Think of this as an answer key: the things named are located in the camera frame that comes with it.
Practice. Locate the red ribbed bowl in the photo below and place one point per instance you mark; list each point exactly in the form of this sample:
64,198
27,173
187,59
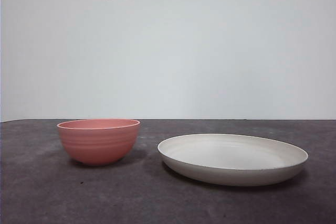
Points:
98,142

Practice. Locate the white round plate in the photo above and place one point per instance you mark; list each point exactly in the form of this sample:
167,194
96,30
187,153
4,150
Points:
231,174

